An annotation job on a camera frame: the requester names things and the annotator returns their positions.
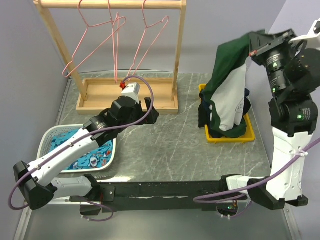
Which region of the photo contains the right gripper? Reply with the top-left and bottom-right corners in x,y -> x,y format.
247,27 -> 301,97

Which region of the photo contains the green and white t shirt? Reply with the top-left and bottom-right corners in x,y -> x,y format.
203,29 -> 266,138

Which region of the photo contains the pink wire hanger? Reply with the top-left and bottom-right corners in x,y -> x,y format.
126,0 -> 170,81
61,0 -> 127,78
107,0 -> 120,83

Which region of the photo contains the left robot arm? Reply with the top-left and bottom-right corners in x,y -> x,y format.
13,96 -> 160,210

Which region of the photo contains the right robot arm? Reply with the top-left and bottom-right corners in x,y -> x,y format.
218,29 -> 320,210

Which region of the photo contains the navy blue garment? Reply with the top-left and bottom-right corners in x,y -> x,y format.
198,88 -> 252,128

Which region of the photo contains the wooden clothes rack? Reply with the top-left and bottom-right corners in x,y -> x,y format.
33,0 -> 187,115

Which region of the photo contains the blue shark print cloth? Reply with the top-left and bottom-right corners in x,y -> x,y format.
49,128 -> 116,173

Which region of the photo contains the yellow plastic tray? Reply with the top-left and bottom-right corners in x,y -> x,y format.
198,98 -> 256,144

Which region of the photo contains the white plastic basket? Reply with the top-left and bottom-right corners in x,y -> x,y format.
37,124 -> 114,173

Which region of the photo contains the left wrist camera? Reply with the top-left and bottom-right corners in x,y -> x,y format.
121,82 -> 141,98

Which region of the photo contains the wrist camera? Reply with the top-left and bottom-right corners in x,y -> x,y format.
290,19 -> 320,42
121,82 -> 141,98

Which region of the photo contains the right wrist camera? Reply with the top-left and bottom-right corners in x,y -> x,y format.
290,19 -> 320,42

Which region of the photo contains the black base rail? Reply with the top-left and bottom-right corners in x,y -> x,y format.
69,179 -> 248,217

